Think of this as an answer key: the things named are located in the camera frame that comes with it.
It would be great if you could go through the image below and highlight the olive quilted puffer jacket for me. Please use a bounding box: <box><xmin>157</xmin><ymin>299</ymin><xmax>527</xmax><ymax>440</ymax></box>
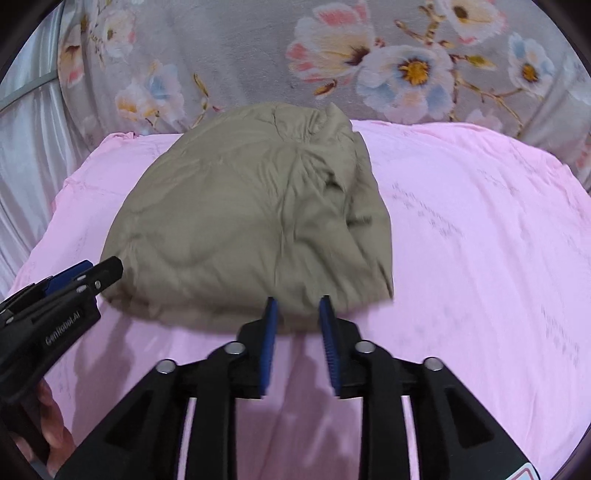
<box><xmin>100</xmin><ymin>102</ymin><xmax>394</xmax><ymax>334</ymax></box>

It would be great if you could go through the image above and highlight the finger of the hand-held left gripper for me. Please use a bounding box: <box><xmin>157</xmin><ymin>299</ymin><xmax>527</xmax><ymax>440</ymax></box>
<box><xmin>0</xmin><ymin>259</ymin><xmax>95</xmax><ymax>315</ymax></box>
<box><xmin>14</xmin><ymin>256</ymin><xmax>124</xmax><ymax>320</ymax></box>

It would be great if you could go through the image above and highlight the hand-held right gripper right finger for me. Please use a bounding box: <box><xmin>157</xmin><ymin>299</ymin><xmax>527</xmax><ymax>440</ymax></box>
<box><xmin>318</xmin><ymin>295</ymin><xmax>541</xmax><ymax>480</ymax></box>

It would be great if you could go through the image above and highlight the grey floral blanket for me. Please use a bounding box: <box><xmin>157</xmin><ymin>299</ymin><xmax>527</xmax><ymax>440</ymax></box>
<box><xmin>58</xmin><ymin>0</ymin><xmax>591</xmax><ymax>195</ymax></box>

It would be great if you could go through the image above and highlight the grey metal bar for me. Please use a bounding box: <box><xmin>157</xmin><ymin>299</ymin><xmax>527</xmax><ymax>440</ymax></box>
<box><xmin>0</xmin><ymin>75</ymin><xmax>62</xmax><ymax>112</ymax></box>

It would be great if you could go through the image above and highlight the white satin cloth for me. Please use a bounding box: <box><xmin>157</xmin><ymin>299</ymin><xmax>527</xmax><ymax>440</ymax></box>
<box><xmin>0</xmin><ymin>9</ymin><xmax>109</xmax><ymax>289</ymax></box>

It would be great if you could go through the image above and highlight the person's left hand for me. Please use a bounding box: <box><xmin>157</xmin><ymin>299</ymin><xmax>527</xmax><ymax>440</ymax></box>
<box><xmin>14</xmin><ymin>378</ymin><xmax>77</xmax><ymax>477</ymax></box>

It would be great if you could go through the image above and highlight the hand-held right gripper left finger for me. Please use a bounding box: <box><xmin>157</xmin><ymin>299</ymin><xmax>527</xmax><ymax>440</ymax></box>
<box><xmin>55</xmin><ymin>296</ymin><xmax>279</xmax><ymax>480</ymax></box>

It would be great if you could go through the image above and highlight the pink blanket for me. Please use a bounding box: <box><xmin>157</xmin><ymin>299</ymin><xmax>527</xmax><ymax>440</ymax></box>
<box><xmin>0</xmin><ymin>119</ymin><xmax>591</xmax><ymax>480</ymax></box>

